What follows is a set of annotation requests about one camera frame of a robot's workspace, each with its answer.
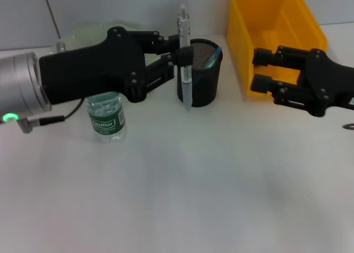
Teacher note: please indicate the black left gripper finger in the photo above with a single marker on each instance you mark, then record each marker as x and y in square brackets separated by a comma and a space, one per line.
[184, 56]

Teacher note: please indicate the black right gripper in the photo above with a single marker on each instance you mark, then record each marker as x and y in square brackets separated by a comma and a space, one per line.
[332, 84]

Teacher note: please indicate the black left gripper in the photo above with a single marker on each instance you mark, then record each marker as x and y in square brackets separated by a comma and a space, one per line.
[91, 70]

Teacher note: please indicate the grey white pen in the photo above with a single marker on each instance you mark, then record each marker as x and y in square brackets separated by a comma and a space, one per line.
[184, 78]

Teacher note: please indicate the blue children's scissors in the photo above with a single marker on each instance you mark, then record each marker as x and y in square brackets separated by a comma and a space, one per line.
[214, 59]

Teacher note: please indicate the clear green-label water bottle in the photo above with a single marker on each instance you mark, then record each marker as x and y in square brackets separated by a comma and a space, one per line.
[108, 120]

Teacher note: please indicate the black mesh pen cup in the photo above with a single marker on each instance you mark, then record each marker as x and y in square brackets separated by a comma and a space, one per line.
[204, 92]

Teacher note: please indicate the green glass fruit plate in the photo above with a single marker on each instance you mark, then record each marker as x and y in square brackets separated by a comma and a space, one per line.
[83, 33]

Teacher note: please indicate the yellow plastic bin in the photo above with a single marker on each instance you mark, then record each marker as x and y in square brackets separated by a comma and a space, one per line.
[276, 20]

